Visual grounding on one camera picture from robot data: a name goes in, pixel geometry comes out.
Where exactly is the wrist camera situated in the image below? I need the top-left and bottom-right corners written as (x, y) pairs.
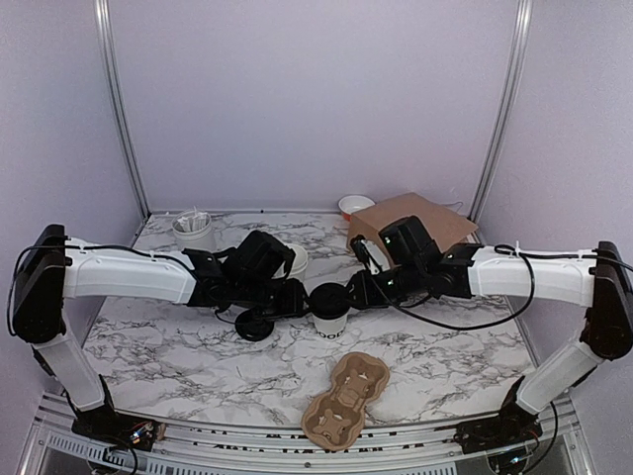
top-left (222, 231), bottom-right (296, 282)
top-left (348, 216), bottom-right (442, 272)

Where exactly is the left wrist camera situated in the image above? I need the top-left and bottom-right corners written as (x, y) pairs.
top-left (222, 231), bottom-right (296, 282)

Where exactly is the stack of white paper cups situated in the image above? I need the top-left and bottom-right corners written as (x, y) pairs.
top-left (287, 243), bottom-right (309, 281)

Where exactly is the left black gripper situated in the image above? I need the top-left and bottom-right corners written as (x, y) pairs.
top-left (235, 277), bottom-right (315, 322)

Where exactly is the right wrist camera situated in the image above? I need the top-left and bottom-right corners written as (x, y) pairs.
top-left (348, 216), bottom-right (442, 272)

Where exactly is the left aluminium frame post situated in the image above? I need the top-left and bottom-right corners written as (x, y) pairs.
top-left (94, 0), bottom-right (150, 221)

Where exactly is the right aluminium frame post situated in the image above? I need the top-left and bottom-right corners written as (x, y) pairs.
top-left (468, 0), bottom-right (533, 223)

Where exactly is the brown paper bag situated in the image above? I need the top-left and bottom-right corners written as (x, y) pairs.
top-left (347, 193), bottom-right (478, 253)

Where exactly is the brown cardboard cup carrier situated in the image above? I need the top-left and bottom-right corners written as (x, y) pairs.
top-left (301, 352), bottom-right (390, 451)

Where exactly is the white canister with stirrers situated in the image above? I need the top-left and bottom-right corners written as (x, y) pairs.
top-left (171, 208), bottom-right (217, 252)

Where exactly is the orange bowl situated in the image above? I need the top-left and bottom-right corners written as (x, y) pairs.
top-left (338, 195), bottom-right (375, 222)

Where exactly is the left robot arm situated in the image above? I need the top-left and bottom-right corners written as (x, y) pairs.
top-left (6, 224), bottom-right (308, 451)

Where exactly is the black plastic cup lid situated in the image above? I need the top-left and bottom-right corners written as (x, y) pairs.
top-left (234, 315), bottom-right (274, 342)

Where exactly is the aluminium frame post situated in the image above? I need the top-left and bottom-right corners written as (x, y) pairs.
top-left (468, 0), bottom-right (533, 223)
top-left (94, 0), bottom-right (150, 221)

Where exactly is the single white paper cup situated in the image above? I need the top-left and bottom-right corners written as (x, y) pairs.
top-left (313, 314), bottom-right (347, 340)

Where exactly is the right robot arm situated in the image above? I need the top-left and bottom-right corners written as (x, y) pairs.
top-left (350, 237), bottom-right (632, 453)

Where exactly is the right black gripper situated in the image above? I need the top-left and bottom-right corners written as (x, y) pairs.
top-left (337, 261), bottom-right (426, 311)

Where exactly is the aluminium front rail base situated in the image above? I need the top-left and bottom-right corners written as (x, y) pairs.
top-left (17, 393), bottom-right (596, 474)

